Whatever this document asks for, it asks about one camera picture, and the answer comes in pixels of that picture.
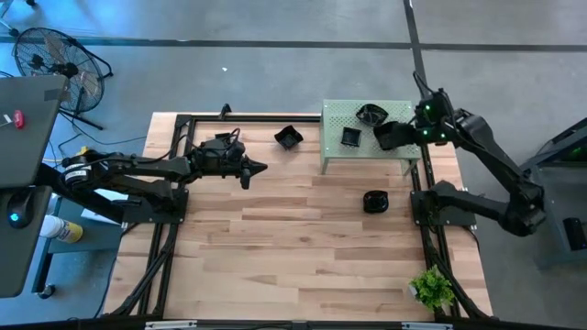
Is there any black computer mouse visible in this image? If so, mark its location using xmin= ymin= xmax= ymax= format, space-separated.
xmin=6 ymin=188 xmax=34 ymax=230

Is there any dark grey desk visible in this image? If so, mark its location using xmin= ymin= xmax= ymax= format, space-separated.
xmin=0 ymin=74 xmax=70 ymax=299

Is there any black aluminium table frame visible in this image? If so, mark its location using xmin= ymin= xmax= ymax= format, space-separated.
xmin=103 ymin=112 xmax=494 ymax=330

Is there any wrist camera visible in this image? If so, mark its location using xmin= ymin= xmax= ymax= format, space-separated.
xmin=414 ymin=89 xmax=445 ymax=116
xmin=213 ymin=127 xmax=247 ymax=160

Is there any black box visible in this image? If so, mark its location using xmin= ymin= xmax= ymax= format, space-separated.
xmin=562 ymin=217 xmax=587 ymax=252

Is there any small square black mini plate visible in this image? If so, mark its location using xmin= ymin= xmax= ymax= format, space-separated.
xmin=340 ymin=126 xmax=362 ymax=149

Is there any small green potted plant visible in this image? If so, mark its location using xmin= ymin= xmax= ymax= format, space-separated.
xmin=409 ymin=264 xmax=456 ymax=312

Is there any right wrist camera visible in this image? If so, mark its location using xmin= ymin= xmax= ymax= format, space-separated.
xmin=414 ymin=89 xmax=445 ymax=116

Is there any large square black mini plate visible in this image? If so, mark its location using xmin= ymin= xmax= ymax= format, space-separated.
xmin=372 ymin=120 xmax=416 ymax=152

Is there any white and yellow bottle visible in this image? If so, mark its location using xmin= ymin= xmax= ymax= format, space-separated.
xmin=39 ymin=214 xmax=84 ymax=244

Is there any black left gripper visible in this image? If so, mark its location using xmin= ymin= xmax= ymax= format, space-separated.
xmin=188 ymin=139 xmax=269 ymax=191

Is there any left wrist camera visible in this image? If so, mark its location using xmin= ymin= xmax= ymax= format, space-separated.
xmin=213 ymin=127 xmax=247 ymax=160

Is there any wavy rim square black plate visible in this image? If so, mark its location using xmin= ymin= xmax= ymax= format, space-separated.
xmin=273 ymin=124 xmax=305 ymax=151

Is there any black metal floor fan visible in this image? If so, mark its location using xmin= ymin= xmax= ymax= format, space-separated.
xmin=12 ymin=26 xmax=115 ymax=132

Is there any silver metal bracket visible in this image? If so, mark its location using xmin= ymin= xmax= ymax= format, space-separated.
xmin=144 ymin=320 xmax=198 ymax=330
xmin=401 ymin=322 xmax=454 ymax=330

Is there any grey metal cart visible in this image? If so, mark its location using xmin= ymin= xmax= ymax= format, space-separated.
xmin=520 ymin=116 xmax=587 ymax=270

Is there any flower shaped black mini plate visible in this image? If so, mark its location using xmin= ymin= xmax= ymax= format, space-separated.
xmin=355 ymin=103 xmax=390 ymax=128

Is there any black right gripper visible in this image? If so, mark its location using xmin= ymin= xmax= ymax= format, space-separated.
xmin=402 ymin=103 xmax=456 ymax=146

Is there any glossy round black mini plate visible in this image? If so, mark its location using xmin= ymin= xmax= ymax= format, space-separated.
xmin=362 ymin=189 xmax=391 ymax=215

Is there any black floor cable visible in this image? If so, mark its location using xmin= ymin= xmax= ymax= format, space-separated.
xmin=48 ymin=109 xmax=149 ymax=167

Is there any green perforated metal riser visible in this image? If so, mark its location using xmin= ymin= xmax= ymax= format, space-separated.
xmin=319 ymin=99 xmax=422 ymax=177

